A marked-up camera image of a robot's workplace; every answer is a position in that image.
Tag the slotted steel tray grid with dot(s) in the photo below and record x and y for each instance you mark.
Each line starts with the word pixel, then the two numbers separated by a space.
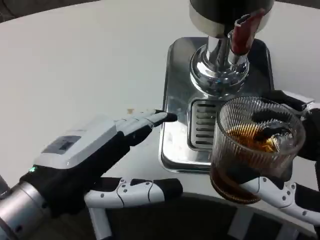
pixel 203 125

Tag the silver robot left forearm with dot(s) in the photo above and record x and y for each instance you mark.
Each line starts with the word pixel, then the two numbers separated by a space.
pixel 20 212

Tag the red tap lever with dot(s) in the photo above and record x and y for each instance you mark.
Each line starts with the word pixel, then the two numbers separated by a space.
pixel 243 35

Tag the steel drip tray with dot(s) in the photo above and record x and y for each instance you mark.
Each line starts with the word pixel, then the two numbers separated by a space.
pixel 177 135

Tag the white frame strut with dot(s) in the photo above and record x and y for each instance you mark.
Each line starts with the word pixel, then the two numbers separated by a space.
pixel 100 222

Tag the clear ribbed glass cup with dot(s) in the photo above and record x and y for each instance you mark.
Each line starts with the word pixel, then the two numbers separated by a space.
pixel 252 155

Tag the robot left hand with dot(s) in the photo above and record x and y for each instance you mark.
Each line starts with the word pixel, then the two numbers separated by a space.
pixel 82 150

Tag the steel drink dispenser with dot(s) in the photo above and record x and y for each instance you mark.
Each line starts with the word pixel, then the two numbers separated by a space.
pixel 215 65

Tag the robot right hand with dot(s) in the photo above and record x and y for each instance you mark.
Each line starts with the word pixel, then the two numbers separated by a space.
pixel 312 135

